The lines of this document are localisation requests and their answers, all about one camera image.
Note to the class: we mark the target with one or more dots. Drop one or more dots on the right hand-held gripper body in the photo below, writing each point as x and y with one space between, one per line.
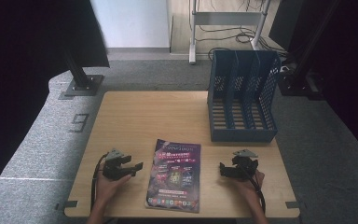
245 165

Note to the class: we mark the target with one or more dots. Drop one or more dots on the purple magazine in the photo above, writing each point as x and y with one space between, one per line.
174 177

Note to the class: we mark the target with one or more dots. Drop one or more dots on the blue file rack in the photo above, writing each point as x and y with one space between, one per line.
240 102

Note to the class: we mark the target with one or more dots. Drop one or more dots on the black post with base plate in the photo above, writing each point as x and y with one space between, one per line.
300 81
82 82

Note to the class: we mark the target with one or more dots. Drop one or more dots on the person's right hand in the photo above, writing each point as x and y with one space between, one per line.
248 186

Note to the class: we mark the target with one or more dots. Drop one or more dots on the person's left hand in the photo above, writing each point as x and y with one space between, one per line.
107 188

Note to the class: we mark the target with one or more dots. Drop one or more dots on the white metal stand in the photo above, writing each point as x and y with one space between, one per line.
227 18

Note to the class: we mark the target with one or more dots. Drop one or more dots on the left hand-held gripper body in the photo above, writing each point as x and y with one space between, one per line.
113 170

